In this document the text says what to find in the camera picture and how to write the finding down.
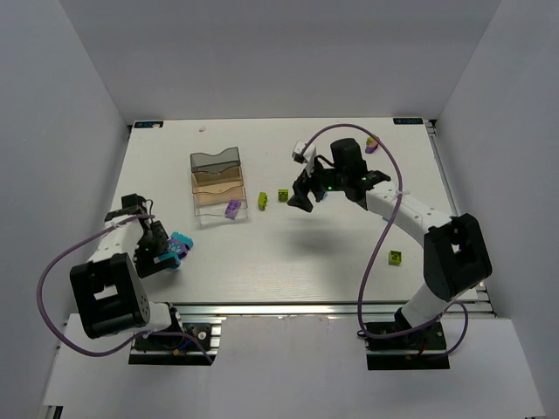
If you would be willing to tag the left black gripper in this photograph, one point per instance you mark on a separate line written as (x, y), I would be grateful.
(162, 246)

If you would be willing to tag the green curved lego brick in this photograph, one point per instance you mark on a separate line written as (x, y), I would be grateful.
(262, 200)

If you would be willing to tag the blue label left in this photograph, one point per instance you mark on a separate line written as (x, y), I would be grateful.
(148, 124)

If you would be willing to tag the blue label right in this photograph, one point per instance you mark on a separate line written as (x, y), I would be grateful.
(408, 121)

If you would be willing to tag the clear plastic tray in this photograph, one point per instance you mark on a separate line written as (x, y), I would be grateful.
(214, 214)

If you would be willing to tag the blue label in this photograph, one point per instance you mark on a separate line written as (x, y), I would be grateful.
(408, 121)
(148, 124)

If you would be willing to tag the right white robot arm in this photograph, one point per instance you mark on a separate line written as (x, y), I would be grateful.
(455, 256)

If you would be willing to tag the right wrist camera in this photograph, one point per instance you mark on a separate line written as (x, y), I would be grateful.
(305, 154)

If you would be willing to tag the green square lego brick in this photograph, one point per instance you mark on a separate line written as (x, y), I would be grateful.
(395, 257)

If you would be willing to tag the amber plastic tray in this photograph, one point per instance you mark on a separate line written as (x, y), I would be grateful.
(217, 188)

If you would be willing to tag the green purple lego stack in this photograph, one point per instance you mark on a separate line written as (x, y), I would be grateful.
(372, 144)

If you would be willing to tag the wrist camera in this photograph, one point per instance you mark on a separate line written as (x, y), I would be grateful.
(131, 205)
(305, 154)

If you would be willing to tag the teal lego brick with studs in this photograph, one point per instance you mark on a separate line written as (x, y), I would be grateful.
(187, 241)

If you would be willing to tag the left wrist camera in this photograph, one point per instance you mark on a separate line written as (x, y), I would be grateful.
(131, 205)

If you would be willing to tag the purple flower lego brick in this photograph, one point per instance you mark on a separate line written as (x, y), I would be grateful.
(178, 248)

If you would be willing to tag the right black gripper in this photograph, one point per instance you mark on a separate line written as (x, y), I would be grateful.
(313, 185)

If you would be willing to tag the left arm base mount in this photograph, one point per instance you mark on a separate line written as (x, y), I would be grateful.
(179, 351)

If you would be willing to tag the purple square lego brick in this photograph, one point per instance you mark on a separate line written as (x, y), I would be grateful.
(232, 209)

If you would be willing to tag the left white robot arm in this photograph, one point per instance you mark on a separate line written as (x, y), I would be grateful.
(107, 288)

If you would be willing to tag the green sloped lego brick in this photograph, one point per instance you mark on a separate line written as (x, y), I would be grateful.
(283, 195)

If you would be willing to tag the teal rounded lego brick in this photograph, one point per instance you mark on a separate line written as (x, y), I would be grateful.
(168, 262)

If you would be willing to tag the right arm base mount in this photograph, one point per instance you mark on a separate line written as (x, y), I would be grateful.
(423, 350)

